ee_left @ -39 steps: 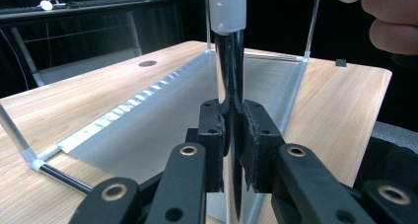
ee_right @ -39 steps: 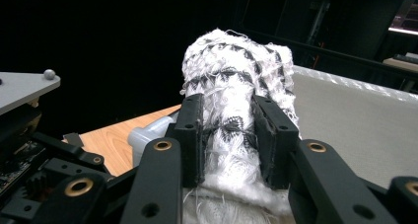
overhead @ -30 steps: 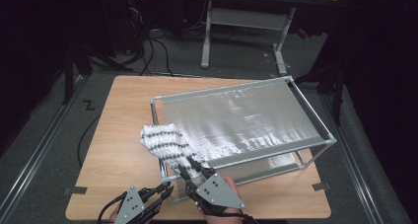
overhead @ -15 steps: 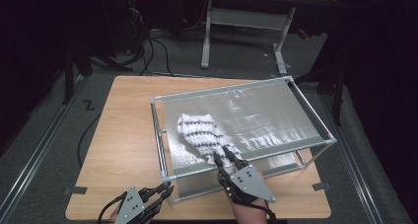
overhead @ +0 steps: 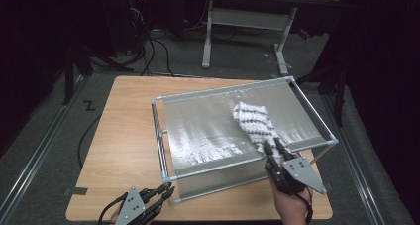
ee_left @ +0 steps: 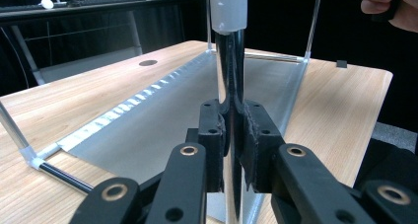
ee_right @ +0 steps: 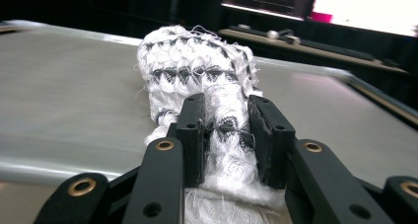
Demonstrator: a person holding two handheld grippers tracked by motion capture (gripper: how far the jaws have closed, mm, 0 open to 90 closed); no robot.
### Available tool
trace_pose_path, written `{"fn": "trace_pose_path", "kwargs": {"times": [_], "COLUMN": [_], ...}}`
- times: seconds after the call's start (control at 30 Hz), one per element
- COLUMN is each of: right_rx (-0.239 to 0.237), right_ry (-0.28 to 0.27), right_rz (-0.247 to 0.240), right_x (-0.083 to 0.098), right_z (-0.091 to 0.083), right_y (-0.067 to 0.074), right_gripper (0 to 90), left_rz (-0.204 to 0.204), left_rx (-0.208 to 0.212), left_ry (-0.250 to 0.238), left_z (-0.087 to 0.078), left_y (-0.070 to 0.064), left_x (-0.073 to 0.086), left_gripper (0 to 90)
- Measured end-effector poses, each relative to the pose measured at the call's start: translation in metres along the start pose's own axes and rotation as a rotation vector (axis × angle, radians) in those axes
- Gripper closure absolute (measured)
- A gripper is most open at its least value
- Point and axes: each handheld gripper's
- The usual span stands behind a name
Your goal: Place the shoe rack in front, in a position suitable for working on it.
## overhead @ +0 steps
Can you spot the white grey-striped cloth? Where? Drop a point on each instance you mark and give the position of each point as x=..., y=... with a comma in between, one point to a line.
x=254, y=122

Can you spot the white-legged desk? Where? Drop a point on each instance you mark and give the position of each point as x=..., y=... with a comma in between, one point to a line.
x=251, y=18

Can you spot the black computer tower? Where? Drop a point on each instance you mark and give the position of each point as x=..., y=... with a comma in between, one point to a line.
x=137, y=20

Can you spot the black metal stand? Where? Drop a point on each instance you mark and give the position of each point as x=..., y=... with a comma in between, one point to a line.
x=340, y=96
x=68, y=76

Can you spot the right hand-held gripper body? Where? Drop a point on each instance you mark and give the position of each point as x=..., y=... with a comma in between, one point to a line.
x=297, y=175

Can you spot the small red object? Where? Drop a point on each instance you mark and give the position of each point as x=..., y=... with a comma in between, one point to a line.
x=304, y=34

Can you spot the aluminium floor rail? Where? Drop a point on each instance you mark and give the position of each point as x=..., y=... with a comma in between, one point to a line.
x=39, y=155
x=360, y=185

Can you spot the grey tape piece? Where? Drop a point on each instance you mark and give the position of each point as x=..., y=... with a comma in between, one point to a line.
x=328, y=187
x=76, y=191

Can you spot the person's left hand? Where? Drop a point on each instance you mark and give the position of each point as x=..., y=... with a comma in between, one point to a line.
x=116, y=217

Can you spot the person's right hand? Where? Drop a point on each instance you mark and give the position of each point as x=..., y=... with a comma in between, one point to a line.
x=290, y=208

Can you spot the silver two-tier shelf rack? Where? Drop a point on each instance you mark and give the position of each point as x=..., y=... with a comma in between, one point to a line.
x=211, y=129

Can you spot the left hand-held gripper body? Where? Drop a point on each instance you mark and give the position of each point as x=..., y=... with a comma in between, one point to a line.
x=132, y=208

